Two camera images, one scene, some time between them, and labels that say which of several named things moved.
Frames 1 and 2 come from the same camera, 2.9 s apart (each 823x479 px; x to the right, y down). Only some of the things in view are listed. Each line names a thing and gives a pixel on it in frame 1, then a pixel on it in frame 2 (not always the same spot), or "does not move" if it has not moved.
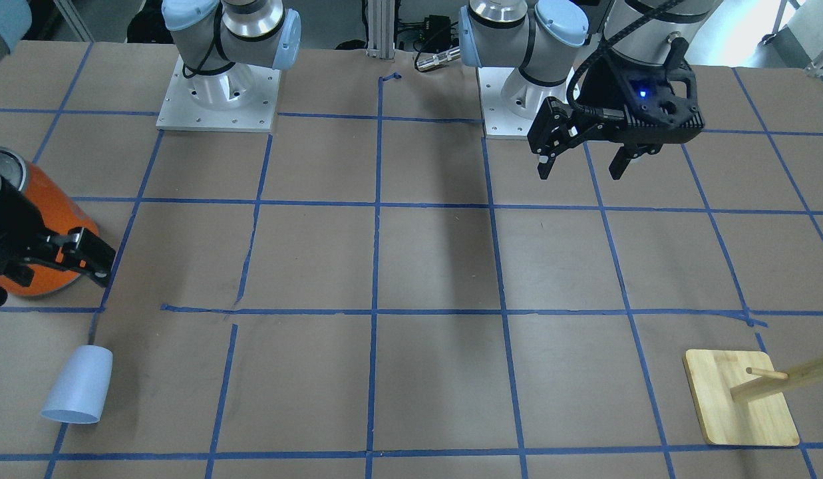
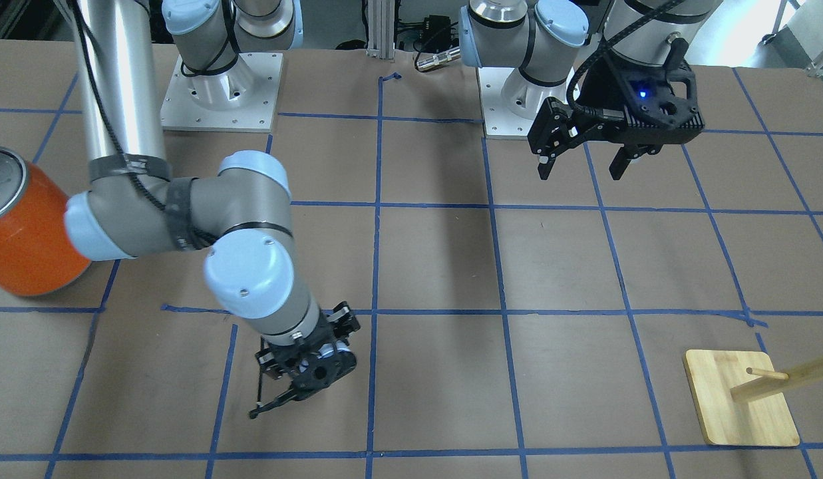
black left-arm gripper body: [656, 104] does not move
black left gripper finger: [556, 129] does not move
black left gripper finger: [629, 152] does not move
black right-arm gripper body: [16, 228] -> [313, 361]
